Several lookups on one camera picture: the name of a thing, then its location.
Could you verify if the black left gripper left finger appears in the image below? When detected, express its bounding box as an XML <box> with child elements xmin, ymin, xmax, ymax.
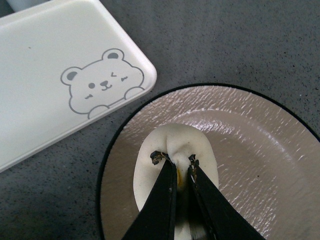
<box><xmin>122</xmin><ymin>151</ymin><xmax>177</xmax><ymax>240</ymax></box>

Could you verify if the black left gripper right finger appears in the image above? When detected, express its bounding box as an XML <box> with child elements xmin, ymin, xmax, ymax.
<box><xmin>187</xmin><ymin>154</ymin><xmax>264</xmax><ymax>240</ymax></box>

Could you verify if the white steamed bun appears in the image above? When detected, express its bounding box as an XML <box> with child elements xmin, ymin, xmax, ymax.
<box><xmin>133</xmin><ymin>123</ymin><xmax>219</xmax><ymax>240</ymax></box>

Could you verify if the beige plate with black rim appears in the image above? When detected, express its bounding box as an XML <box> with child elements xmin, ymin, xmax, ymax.
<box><xmin>96</xmin><ymin>85</ymin><xmax>320</xmax><ymax>240</ymax></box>

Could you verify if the white bear print tray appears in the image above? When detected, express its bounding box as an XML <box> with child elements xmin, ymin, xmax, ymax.
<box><xmin>0</xmin><ymin>0</ymin><xmax>157</xmax><ymax>171</ymax></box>

